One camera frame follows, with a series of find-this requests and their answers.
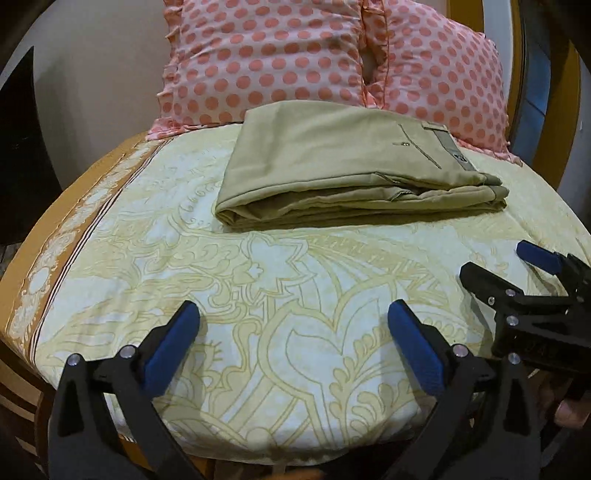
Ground khaki pants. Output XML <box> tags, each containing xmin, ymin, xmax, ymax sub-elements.
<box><xmin>215</xmin><ymin>104</ymin><xmax>509</xmax><ymax>230</ymax></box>

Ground yellow floral bed sheet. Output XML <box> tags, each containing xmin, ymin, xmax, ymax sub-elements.
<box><xmin>0</xmin><ymin>121</ymin><xmax>591</xmax><ymax>464</ymax></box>

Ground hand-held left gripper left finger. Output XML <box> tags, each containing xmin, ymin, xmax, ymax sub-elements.
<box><xmin>46</xmin><ymin>300</ymin><xmax>202</xmax><ymax>480</ymax></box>

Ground dark cabinet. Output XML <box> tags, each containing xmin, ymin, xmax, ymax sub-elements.
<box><xmin>0</xmin><ymin>46</ymin><xmax>65</xmax><ymax>247</ymax></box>

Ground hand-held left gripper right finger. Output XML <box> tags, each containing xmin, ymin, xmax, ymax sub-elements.
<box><xmin>387</xmin><ymin>299</ymin><xmax>570</xmax><ymax>480</ymax></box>

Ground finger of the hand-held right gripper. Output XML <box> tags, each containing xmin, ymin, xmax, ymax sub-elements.
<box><xmin>459</xmin><ymin>261</ymin><xmax>573</xmax><ymax>319</ymax></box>
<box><xmin>516</xmin><ymin>240</ymin><xmax>591</xmax><ymax>296</ymax></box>

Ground wooden headboard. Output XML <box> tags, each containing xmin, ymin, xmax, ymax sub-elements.
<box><xmin>480</xmin><ymin>0</ymin><xmax>591</xmax><ymax>204</ymax></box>

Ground pink polka dot pillow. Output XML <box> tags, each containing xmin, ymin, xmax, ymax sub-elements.
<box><xmin>146</xmin><ymin>0</ymin><xmax>376</xmax><ymax>143</ymax></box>
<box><xmin>363</xmin><ymin>0</ymin><xmax>523</xmax><ymax>168</ymax></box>

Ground person's right hand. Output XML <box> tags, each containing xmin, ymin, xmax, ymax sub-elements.
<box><xmin>531</xmin><ymin>369</ymin><xmax>591</xmax><ymax>430</ymax></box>

